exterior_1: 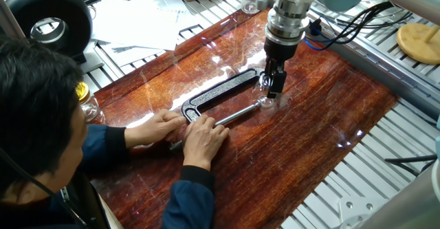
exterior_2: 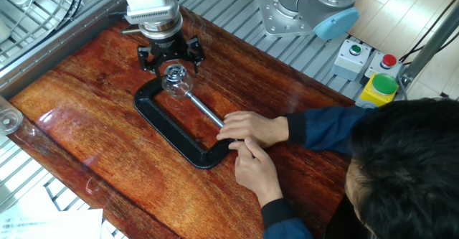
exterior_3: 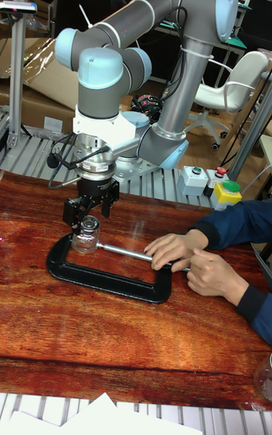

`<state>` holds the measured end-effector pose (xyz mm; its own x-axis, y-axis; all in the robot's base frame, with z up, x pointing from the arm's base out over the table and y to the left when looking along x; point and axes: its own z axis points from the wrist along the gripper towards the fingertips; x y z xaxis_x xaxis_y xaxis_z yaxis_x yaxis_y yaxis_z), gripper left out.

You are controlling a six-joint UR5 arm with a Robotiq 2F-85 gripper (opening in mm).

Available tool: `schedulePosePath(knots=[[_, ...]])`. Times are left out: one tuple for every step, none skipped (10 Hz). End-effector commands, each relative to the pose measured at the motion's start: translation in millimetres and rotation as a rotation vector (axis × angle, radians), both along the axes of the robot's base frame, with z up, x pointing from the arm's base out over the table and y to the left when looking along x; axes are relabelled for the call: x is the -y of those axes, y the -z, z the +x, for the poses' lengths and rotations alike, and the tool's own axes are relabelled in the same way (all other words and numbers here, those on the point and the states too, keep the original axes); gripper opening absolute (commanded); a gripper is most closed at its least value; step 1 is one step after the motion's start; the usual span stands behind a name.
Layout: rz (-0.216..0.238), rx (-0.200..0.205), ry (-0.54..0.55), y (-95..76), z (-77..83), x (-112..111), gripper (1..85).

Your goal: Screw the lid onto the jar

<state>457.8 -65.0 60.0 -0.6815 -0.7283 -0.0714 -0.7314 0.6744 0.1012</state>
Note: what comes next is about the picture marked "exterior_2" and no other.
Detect person's right hand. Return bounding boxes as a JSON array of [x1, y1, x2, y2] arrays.
[[216, 110, 290, 149]]

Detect black cables beside post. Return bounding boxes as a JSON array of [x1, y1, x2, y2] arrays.
[[397, 0, 459, 65]]

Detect white printed paper sheets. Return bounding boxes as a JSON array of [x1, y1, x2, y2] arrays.
[[0, 208, 105, 239]]

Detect black table side panel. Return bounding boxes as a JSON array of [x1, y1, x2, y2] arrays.
[[324, 195, 354, 239]]

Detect person's right forearm dark sleeve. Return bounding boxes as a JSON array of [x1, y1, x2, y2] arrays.
[[285, 105, 374, 156]]

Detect grey box with green button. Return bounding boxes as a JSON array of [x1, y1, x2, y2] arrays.
[[330, 39, 372, 83]]

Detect person's head black hair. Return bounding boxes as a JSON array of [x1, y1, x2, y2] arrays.
[[344, 97, 459, 239]]

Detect aluminium frame post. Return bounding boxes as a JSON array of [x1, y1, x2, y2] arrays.
[[399, 1, 459, 86]]

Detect yellow box with green button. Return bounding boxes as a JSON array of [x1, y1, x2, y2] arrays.
[[354, 72, 399, 110]]

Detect thin grey cable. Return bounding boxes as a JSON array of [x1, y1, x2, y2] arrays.
[[394, 74, 410, 102]]

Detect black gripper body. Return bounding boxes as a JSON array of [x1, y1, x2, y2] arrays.
[[146, 30, 189, 62]]

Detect black C-clamp with steel screw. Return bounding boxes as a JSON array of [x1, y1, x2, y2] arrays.
[[133, 78, 237, 170]]

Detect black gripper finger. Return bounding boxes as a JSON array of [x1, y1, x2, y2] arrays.
[[137, 44, 161, 78], [186, 34, 207, 75]]

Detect white plastic wrist bracket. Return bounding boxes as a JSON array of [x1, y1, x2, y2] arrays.
[[114, 0, 180, 25]]

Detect black cable bundle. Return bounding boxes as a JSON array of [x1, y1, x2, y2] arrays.
[[0, 0, 85, 54]]

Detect small clear glass jar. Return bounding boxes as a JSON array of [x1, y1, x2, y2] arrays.
[[161, 72, 194, 100]]

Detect person's left forearm blue sleeve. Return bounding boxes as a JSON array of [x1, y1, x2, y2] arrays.
[[260, 198, 315, 239]]

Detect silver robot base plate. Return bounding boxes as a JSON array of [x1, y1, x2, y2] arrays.
[[256, 0, 316, 39]]

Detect grey box with red button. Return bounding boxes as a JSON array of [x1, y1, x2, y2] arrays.
[[364, 51, 404, 80]]

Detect person's left hand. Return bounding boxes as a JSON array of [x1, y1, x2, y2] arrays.
[[227, 137, 284, 208]]

